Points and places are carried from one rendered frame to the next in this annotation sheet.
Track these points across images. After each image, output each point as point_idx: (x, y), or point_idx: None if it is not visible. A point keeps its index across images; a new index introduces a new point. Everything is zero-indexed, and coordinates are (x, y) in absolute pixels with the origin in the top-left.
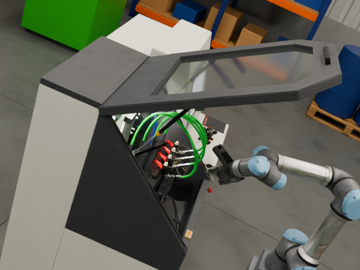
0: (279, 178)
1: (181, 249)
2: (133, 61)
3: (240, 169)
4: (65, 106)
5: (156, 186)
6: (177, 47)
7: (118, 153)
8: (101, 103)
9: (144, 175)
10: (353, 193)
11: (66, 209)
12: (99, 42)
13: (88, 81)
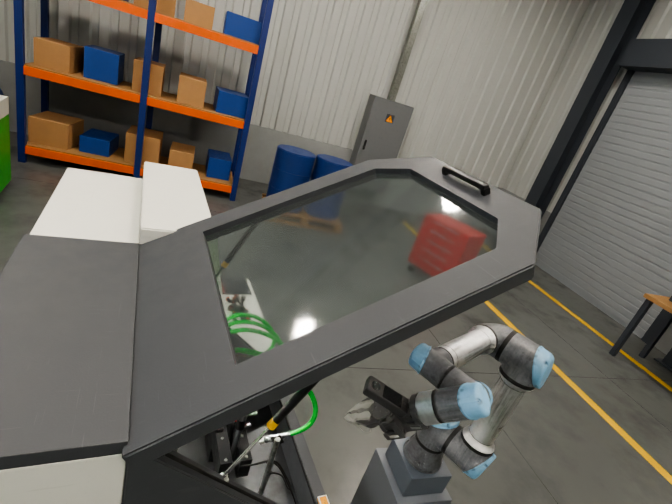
0: (490, 397)
1: None
2: (120, 270)
3: (441, 418)
4: (14, 492)
5: (233, 448)
6: (177, 212)
7: (196, 501)
8: (125, 439)
9: (257, 498)
10: (541, 356)
11: None
12: (24, 251)
13: (54, 383)
